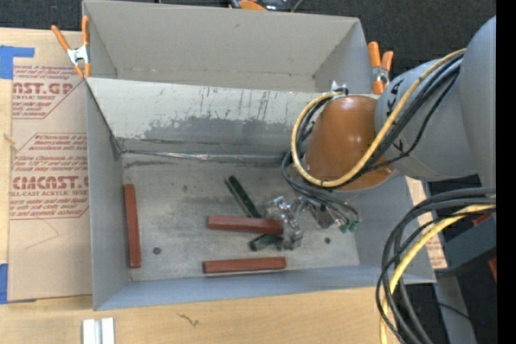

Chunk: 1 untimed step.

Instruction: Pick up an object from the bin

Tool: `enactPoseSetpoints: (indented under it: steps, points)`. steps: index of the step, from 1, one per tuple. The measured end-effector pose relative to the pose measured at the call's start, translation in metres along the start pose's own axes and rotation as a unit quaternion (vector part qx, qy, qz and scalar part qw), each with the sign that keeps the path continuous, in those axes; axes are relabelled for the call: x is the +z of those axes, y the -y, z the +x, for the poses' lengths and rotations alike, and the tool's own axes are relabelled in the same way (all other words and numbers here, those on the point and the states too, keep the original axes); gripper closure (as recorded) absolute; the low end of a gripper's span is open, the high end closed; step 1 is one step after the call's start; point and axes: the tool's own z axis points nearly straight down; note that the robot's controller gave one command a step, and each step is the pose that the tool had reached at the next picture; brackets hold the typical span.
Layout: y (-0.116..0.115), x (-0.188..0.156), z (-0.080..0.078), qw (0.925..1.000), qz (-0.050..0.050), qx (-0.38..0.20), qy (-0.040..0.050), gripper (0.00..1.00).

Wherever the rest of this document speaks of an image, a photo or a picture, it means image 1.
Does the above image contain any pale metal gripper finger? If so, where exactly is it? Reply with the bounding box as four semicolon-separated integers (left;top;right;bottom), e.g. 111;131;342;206
281;218;305;251
264;196;295;221

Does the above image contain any dark green flat block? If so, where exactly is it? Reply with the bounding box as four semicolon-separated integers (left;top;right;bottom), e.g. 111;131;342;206
248;232;285;252
223;175;264;220

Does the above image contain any red-brown flat block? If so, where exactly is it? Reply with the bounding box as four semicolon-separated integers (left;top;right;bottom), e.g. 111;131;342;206
123;183;143;269
202;256;288;275
206;214;285;236

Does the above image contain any grey metal bin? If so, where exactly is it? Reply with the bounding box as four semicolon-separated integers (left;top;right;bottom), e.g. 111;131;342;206
81;0;437;312

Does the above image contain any brown cardboard board, red print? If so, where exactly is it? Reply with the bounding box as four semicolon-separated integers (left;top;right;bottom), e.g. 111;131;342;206
0;27;449;305

